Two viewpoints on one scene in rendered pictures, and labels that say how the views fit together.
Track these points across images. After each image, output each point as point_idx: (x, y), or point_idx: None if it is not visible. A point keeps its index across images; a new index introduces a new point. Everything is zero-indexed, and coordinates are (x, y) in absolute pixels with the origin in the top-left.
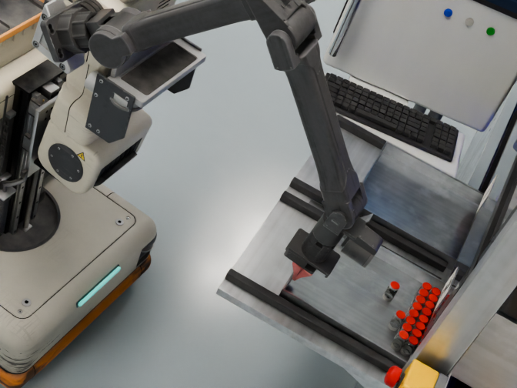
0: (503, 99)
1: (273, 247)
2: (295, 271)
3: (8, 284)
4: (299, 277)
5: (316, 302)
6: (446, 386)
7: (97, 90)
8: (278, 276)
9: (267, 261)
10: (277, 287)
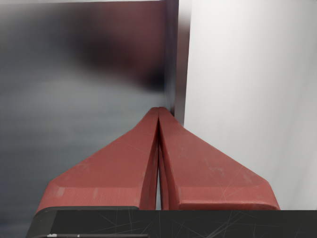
0: None
1: (268, 173)
2: (185, 143)
3: None
4: (138, 127)
5: (16, 85)
6: None
7: None
8: (216, 89)
9: (275, 120)
10: (200, 38)
